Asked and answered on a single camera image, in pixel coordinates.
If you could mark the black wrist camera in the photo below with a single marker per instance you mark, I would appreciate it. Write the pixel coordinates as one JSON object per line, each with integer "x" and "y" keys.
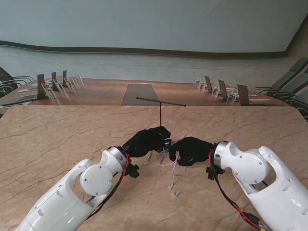
{"x": 133, "y": 170}
{"x": 213, "y": 172}

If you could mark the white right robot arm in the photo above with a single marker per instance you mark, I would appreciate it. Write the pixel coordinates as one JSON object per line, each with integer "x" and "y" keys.
{"x": 264, "y": 183}

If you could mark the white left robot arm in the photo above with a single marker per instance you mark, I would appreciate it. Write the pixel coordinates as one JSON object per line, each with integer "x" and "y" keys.
{"x": 65, "y": 192}

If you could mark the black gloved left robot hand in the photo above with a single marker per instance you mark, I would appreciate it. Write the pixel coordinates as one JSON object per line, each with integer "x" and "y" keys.
{"x": 149, "y": 142}

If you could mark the printed conference room backdrop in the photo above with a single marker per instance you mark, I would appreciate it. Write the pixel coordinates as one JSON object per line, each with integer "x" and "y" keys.
{"x": 154, "y": 36}

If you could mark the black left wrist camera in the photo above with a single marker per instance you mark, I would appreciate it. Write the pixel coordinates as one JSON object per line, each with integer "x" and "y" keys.
{"x": 133, "y": 170}

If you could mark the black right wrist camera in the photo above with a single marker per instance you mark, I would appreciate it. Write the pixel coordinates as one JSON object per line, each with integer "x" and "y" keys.
{"x": 213, "y": 172}

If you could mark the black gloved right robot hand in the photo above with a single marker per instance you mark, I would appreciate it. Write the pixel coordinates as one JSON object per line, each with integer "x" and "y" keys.
{"x": 190, "y": 151}

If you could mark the black T-shaped earphone rack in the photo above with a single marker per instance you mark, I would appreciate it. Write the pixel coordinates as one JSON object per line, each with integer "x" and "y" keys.
{"x": 160, "y": 113}

